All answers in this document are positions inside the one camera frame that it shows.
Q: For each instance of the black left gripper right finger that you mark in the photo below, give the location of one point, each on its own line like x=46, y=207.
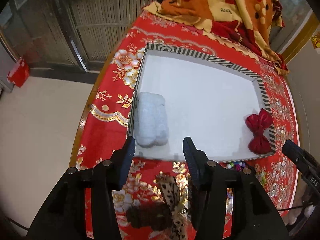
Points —
x=208, y=193

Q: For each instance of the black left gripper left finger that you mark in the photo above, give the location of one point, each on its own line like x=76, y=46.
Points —
x=108, y=176

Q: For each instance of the red velvet bow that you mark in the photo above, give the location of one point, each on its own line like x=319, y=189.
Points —
x=257, y=124

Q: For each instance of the white fluffy hair band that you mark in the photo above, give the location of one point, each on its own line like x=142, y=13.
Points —
x=151, y=122

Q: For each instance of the striped white tray box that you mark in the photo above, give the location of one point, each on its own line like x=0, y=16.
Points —
x=206, y=98

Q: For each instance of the red bag on floor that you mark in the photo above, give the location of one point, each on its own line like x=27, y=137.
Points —
x=19, y=73

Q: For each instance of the metal glass door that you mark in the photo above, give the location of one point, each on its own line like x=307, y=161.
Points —
x=75, y=35

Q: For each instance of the orange red patterned blanket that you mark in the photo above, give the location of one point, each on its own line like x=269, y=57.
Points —
x=244, y=25

